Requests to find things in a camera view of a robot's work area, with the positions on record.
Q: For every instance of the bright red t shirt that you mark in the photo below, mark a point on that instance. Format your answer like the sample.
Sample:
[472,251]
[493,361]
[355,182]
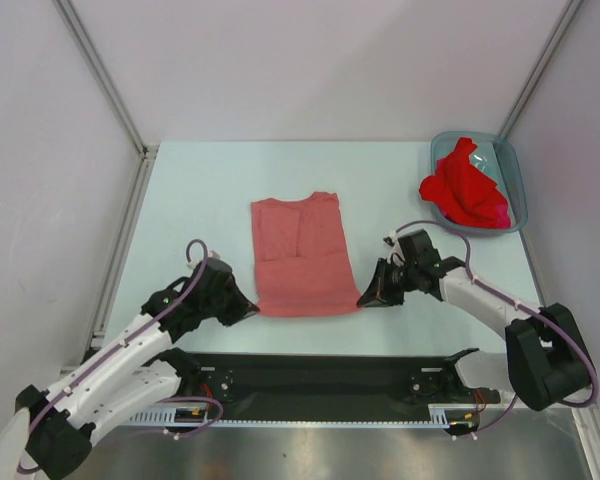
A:
[461,191]

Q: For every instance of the left aluminium corner post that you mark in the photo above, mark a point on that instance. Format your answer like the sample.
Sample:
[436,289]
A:
[88,49]

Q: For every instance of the aluminium corner post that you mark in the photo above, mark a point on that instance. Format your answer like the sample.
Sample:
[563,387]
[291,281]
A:
[565,21]
[88,49]

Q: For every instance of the salmon pink t shirt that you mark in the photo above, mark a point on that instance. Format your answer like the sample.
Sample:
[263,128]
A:
[302,266]

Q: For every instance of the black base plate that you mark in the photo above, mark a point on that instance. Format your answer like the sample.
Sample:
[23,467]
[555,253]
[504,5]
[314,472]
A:
[343,381]

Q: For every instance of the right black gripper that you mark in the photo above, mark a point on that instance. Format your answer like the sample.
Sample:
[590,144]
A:
[379,291]

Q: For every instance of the magenta pink garment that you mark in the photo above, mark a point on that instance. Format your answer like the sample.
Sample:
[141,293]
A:
[501,217]

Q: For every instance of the clear blue plastic bin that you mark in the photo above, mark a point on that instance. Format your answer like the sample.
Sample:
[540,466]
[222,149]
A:
[496,158]

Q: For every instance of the right aluminium corner post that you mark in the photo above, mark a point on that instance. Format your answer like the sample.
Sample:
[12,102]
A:
[565,21]

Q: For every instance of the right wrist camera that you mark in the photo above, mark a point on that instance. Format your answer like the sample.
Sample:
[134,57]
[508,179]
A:
[395,255]

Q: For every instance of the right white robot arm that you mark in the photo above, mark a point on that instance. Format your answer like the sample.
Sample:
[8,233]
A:
[546,361]

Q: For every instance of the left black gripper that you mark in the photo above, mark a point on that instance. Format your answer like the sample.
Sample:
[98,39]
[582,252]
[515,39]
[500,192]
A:
[241,308]

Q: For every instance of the grey slotted cable duct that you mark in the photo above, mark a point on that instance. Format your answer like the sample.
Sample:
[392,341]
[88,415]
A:
[184,418]

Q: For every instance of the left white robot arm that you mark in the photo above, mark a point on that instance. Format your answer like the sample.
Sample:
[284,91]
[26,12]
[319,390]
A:
[140,367]

